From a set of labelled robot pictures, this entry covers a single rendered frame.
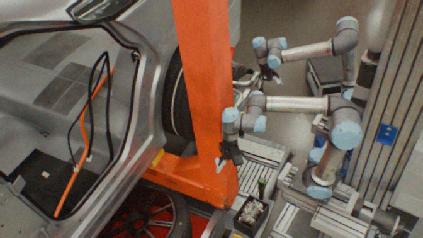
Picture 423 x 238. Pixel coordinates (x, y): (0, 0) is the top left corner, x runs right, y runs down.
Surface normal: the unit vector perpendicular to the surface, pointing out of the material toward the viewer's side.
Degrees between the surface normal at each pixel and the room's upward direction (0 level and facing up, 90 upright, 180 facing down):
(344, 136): 83
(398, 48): 90
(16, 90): 10
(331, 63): 0
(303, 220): 0
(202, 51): 90
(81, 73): 6
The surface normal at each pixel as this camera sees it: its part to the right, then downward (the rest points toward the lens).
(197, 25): -0.44, 0.68
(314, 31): -0.08, -0.68
